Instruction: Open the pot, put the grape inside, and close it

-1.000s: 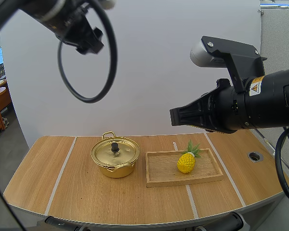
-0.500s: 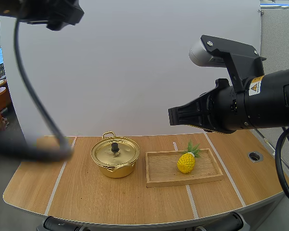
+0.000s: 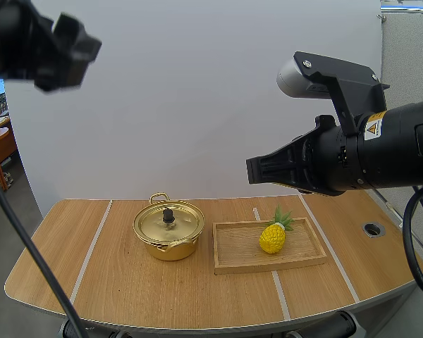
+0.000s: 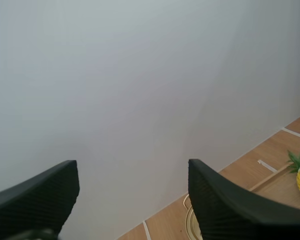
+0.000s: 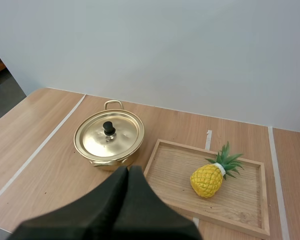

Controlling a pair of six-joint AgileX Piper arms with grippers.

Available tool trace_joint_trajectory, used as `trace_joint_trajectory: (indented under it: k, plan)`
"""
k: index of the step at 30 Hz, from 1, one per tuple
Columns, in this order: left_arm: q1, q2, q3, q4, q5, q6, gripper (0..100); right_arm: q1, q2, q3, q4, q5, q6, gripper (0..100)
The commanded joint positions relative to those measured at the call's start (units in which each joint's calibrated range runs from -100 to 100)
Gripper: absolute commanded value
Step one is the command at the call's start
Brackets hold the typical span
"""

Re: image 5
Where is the yellow toy pineapple green crown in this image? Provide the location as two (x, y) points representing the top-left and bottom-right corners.
(189, 141), (245, 199)

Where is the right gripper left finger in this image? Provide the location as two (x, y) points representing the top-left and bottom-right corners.
(5, 166), (129, 240)

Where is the gold pot with two handles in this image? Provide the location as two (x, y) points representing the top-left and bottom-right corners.
(73, 100), (146, 172)

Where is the gold lid with black knob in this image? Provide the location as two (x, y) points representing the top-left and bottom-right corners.
(74, 114), (144, 157)

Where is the shallow wooden tray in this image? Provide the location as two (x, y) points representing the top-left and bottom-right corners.
(142, 138), (271, 240)

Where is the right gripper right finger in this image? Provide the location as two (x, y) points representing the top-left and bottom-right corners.
(111, 165), (204, 240)

